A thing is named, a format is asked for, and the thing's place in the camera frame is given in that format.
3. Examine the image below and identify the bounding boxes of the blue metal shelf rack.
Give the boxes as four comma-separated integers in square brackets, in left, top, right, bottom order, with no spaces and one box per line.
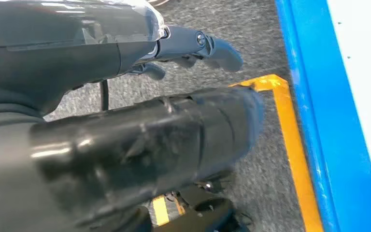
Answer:
[274,0,371,232]

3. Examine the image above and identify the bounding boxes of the black robot foot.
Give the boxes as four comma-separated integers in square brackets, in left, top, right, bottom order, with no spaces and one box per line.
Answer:
[153,179,252,232]

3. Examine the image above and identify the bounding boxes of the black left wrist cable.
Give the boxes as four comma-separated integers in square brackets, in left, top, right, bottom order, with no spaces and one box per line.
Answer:
[100,79,110,112]

